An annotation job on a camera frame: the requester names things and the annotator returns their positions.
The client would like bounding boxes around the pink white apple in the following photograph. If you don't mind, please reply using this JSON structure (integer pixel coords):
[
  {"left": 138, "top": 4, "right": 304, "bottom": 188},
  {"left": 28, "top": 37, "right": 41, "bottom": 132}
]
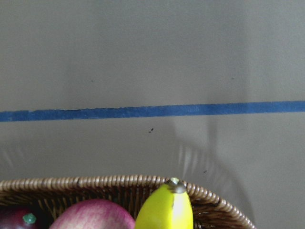
[{"left": 50, "top": 199, "right": 135, "bottom": 229}]

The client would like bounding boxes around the red yellow mango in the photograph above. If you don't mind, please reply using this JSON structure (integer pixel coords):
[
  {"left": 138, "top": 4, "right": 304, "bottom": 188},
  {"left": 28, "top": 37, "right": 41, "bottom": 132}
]
[{"left": 0, "top": 208, "right": 39, "bottom": 229}]

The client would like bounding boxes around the brown wicker basket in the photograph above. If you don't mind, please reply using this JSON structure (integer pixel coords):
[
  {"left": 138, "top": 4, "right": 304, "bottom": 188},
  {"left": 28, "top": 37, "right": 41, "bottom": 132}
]
[{"left": 0, "top": 175, "right": 255, "bottom": 229}]

